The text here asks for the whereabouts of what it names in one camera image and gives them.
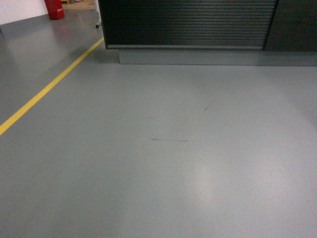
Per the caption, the black roller shutter cabinet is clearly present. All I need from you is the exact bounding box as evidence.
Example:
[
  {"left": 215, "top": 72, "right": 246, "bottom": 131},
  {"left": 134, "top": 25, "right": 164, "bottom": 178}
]
[{"left": 99, "top": 0, "right": 317, "bottom": 66}]

